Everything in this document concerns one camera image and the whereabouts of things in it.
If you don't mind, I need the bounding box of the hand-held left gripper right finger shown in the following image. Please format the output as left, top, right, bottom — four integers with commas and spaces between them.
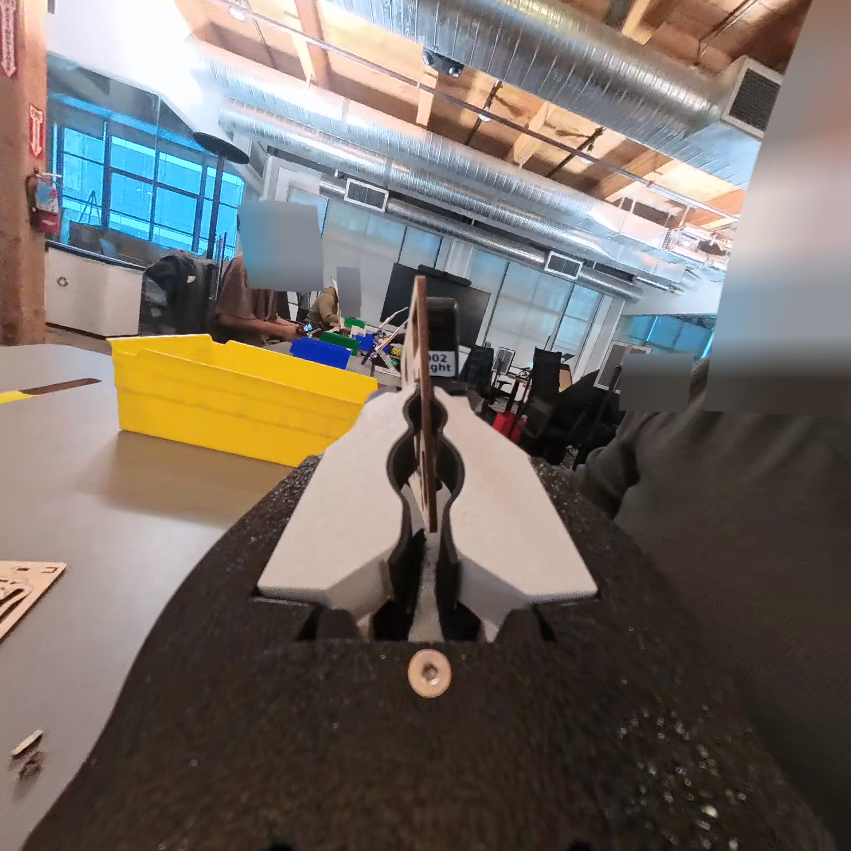
432, 389, 598, 642

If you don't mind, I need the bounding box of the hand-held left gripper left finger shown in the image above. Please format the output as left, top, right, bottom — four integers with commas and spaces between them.
256, 389, 429, 626

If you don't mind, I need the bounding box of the wooden model part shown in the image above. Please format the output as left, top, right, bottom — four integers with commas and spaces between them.
399, 274, 448, 534

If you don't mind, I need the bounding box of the laser-cut wooden parts sheet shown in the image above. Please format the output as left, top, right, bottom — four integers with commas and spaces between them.
0, 562, 67, 642

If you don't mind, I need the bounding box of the black office chair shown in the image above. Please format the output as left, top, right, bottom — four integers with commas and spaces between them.
530, 347, 567, 416

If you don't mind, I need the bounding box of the blue plastic bin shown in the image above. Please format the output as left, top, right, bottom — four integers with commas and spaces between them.
290, 337, 352, 370

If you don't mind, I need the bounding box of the yellow plastic bin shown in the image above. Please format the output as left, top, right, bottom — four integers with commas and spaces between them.
108, 334, 380, 460

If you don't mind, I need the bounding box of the black jacket on chair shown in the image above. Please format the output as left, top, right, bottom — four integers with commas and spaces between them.
138, 251, 220, 336

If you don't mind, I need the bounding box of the black floor lamp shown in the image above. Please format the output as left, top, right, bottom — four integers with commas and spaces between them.
193, 131, 250, 263

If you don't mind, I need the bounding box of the yellow black table tape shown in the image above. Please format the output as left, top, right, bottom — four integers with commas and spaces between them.
0, 378, 102, 404

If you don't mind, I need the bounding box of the white recycling cabinet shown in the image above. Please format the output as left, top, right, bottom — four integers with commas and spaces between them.
45, 241, 147, 336

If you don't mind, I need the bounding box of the red fire extinguisher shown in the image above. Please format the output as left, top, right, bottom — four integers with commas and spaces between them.
25, 169, 62, 234

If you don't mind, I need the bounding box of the black wall screen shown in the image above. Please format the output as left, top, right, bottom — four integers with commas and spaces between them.
381, 262, 492, 348

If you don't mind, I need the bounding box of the slim silver ventilation duct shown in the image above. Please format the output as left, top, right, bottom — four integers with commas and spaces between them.
216, 93, 689, 283

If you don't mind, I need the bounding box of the large silver ventilation duct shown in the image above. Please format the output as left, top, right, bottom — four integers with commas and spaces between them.
409, 0, 785, 167

